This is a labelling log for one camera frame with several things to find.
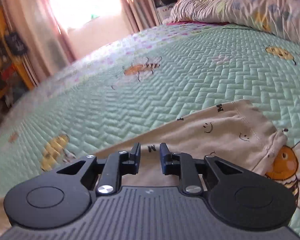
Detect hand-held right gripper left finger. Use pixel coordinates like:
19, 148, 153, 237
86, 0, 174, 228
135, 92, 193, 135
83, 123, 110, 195
56, 142, 142, 197

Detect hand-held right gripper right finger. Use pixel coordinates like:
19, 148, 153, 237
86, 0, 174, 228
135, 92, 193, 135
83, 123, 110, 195
159, 143, 243, 195

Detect beige smiley print pants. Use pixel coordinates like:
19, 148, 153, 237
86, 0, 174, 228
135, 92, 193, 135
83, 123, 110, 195
95, 99, 289, 188

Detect green quilted bee bedspread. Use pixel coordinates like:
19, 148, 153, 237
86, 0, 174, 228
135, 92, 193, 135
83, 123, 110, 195
0, 22, 300, 233

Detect pink curtain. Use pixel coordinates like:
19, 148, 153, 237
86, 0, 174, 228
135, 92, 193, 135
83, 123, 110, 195
0, 0, 75, 85
112, 0, 163, 33

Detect window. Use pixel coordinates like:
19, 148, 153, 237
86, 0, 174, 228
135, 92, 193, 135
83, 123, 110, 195
45, 0, 135, 63

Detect wooden bookshelf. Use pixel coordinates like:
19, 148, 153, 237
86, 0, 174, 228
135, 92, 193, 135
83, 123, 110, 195
0, 5, 38, 120

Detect black hanging bag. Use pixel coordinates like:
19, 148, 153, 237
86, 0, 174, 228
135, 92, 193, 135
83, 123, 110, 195
4, 32, 25, 55

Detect floral pillow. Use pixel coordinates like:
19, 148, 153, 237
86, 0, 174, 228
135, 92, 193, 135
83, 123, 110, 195
169, 0, 300, 48

